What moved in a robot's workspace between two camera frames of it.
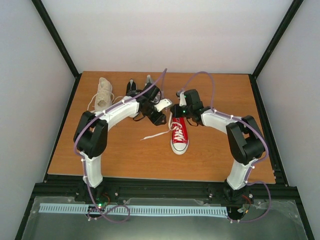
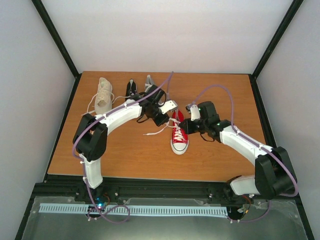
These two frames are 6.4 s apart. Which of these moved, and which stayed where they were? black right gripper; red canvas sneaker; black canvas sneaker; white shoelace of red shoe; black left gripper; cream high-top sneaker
Moved: white shoelace of red shoe; black right gripper
Stayed: cream high-top sneaker; black left gripper; red canvas sneaker; black canvas sneaker
